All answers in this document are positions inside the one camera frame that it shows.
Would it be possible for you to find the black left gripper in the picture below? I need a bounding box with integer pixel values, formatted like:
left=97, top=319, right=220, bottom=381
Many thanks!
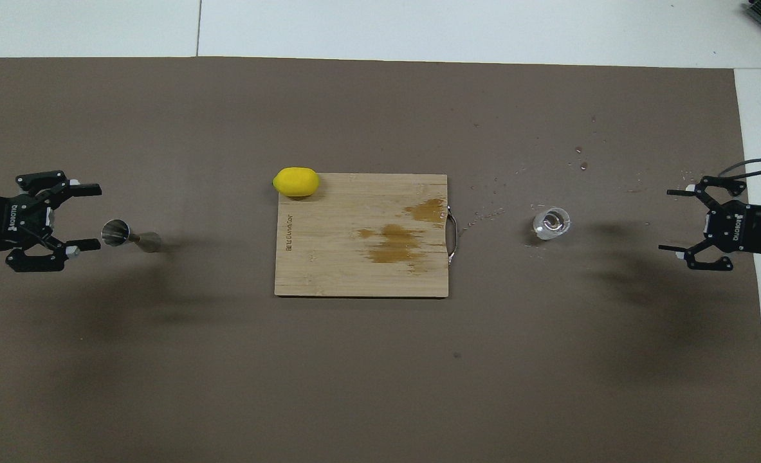
left=0, top=170, right=103, bottom=273

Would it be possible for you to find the steel double jigger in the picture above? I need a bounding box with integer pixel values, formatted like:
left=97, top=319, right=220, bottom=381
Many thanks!
left=101, top=219, right=163, bottom=253

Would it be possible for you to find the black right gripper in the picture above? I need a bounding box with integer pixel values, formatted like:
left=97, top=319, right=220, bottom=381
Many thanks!
left=658, top=176, right=761, bottom=271

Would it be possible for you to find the yellow lemon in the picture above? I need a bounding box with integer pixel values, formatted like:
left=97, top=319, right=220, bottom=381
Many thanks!
left=272, top=167, right=321, bottom=197

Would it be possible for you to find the small clear glass cup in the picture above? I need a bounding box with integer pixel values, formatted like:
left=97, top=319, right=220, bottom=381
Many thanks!
left=533, top=206, right=572, bottom=241

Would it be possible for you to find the stained wooden cutting board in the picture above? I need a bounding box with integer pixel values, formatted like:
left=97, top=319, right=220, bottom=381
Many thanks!
left=274, top=172, right=459, bottom=298

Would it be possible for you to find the brown table mat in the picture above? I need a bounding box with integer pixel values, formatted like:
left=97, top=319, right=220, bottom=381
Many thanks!
left=0, top=57, right=761, bottom=463

